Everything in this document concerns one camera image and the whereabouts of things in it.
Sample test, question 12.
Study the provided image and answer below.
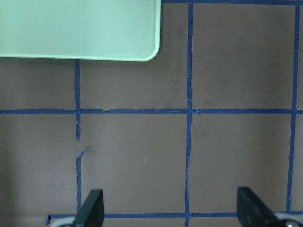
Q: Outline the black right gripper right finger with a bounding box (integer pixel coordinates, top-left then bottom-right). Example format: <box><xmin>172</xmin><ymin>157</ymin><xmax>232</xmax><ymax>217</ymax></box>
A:
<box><xmin>237</xmin><ymin>187</ymin><xmax>279</xmax><ymax>227</ymax></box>

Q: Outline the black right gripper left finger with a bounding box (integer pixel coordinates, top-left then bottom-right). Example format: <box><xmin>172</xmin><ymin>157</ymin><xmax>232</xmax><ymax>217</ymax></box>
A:
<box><xmin>73</xmin><ymin>189</ymin><xmax>104</xmax><ymax>227</ymax></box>

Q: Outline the light green plastic tray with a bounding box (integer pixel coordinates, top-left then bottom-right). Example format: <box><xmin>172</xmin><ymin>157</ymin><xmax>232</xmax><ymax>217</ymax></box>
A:
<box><xmin>0</xmin><ymin>0</ymin><xmax>161</xmax><ymax>61</ymax></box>

